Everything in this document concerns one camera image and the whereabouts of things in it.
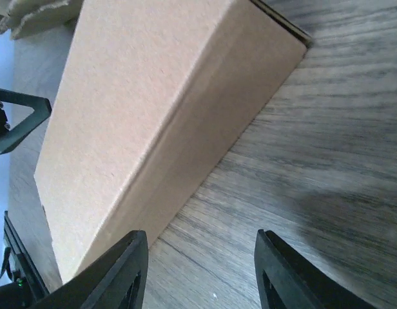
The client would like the stack of flat cardboard boxes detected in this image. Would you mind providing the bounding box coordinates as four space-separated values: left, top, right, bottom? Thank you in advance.
0 0 83 40

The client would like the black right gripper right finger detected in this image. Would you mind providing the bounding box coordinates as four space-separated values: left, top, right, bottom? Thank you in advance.
254 229 375 309

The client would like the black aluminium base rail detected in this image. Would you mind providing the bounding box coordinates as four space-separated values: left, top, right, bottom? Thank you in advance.
4 211 49 308

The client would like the brown cardboard box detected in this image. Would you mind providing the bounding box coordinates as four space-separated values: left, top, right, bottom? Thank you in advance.
34 1 310 282

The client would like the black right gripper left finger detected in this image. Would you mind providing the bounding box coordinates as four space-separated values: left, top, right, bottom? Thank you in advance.
32 230 148 309

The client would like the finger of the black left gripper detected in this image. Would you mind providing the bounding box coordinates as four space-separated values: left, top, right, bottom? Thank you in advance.
0 88 52 156

